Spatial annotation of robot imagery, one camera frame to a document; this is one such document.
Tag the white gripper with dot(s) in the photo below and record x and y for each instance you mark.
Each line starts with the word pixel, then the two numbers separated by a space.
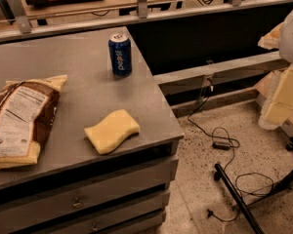
pixel 292 38

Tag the blue pepsi can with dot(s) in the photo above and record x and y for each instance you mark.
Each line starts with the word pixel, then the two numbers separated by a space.
pixel 120 54

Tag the yellow sponge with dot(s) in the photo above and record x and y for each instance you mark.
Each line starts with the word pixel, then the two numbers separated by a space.
pixel 108 134

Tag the grey drawer cabinet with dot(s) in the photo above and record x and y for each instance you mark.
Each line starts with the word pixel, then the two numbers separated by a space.
pixel 73 189

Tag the brown and yellow snack bag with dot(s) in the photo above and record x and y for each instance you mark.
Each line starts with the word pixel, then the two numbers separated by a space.
pixel 27 114

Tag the metal rail frame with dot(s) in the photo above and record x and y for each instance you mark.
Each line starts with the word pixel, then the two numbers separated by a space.
pixel 31 22

